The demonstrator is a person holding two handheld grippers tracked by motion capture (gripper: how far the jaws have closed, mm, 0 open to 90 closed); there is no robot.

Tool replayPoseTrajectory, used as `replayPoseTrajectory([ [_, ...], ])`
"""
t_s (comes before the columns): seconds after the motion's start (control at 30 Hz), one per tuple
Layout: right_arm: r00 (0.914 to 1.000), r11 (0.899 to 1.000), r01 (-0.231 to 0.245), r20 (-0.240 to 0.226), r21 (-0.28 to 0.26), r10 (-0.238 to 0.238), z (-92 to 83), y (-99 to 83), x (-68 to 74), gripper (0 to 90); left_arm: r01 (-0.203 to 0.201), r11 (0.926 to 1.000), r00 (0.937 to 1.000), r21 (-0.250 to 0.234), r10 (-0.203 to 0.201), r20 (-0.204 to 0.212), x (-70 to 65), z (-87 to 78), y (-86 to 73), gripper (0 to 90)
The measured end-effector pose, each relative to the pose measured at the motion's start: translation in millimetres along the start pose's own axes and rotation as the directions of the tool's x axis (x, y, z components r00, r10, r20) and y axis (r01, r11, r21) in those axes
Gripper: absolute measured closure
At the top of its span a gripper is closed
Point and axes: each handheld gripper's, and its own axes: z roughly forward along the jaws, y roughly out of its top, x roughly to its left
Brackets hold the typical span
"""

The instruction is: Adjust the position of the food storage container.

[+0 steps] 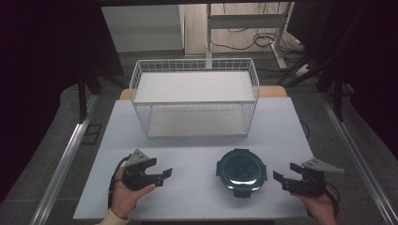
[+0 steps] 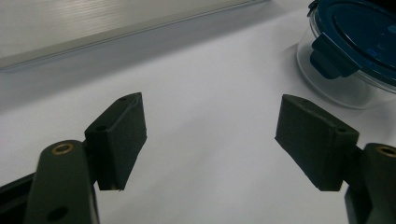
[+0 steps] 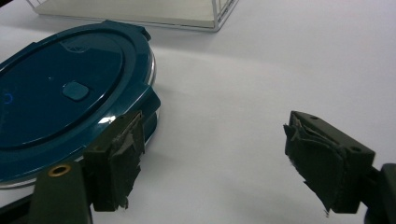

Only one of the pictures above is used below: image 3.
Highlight teal oval container lid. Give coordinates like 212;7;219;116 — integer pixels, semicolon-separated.
0;20;162;190

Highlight clear acrylic box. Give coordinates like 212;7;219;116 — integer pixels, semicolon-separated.
26;0;240;33

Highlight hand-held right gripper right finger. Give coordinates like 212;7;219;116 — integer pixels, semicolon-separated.
283;110;396;224

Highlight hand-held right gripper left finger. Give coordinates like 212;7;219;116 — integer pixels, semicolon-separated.
27;110;146;224

